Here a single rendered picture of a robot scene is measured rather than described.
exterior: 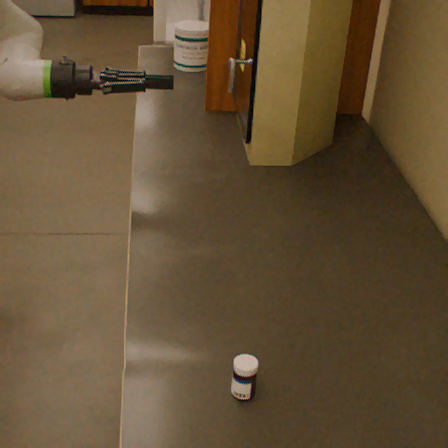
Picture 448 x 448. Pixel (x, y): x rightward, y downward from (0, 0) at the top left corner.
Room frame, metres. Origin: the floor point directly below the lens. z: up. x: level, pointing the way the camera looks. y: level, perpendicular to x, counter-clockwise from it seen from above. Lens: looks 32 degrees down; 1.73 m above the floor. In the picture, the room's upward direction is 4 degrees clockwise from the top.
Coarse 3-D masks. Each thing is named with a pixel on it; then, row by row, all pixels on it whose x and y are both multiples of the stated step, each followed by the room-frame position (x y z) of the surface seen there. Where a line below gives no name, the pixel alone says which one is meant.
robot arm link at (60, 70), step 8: (64, 56) 1.60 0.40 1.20; (56, 64) 1.59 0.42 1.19; (64, 64) 1.59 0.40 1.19; (72, 64) 1.59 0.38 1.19; (56, 72) 1.57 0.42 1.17; (64, 72) 1.57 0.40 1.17; (72, 72) 1.58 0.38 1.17; (56, 80) 1.56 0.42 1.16; (64, 80) 1.56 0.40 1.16; (72, 80) 1.57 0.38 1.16; (56, 88) 1.56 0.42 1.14; (64, 88) 1.56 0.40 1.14; (72, 88) 1.56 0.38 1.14; (56, 96) 1.57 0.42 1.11; (64, 96) 1.57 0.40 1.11; (72, 96) 1.57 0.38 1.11
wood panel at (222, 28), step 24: (216, 0) 1.97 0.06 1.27; (360, 0) 2.02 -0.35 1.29; (216, 24) 1.97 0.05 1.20; (360, 24) 2.02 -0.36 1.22; (216, 48) 1.97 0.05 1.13; (360, 48) 2.02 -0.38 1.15; (216, 72) 1.97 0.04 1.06; (360, 72) 2.02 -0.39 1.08; (216, 96) 1.97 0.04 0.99; (360, 96) 2.02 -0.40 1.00
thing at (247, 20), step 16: (256, 0) 1.63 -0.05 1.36; (256, 16) 1.61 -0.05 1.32; (240, 32) 1.88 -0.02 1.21; (256, 32) 1.61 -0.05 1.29; (240, 48) 1.86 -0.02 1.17; (256, 48) 1.62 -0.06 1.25; (240, 64) 1.84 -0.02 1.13; (240, 80) 1.81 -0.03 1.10; (240, 96) 1.79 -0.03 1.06; (240, 112) 1.76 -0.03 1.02
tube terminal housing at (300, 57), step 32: (288, 0) 1.61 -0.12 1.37; (320, 0) 1.65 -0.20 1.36; (352, 0) 1.77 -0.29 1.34; (288, 32) 1.62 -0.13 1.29; (320, 32) 1.67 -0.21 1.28; (288, 64) 1.62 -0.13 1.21; (320, 64) 1.68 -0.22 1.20; (256, 96) 1.61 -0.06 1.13; (288, 96) 1.62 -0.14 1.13; (320, 96) 1.70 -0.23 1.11; (256, 128) 1.61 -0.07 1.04; (288, 128) 1.62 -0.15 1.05; (320, 128) 1.72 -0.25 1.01; (256, 160) 1.61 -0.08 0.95; (288, 160) 1.62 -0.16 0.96
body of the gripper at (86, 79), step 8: (80, 64) 1.61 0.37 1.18; (80, 72) 1.58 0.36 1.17; (88, 72) 1.59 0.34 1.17; (96, 72) 1.64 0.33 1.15; (80, 80) 1.57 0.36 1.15; (88, 80) 1.58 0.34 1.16; (96, 80) 1.58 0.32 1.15; (104, 80) 1.59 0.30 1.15; (112, 80) 1.60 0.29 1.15; (80, 88) 1.57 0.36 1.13; (88, 88) 1.58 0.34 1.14; (96, 88) 1.57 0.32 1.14
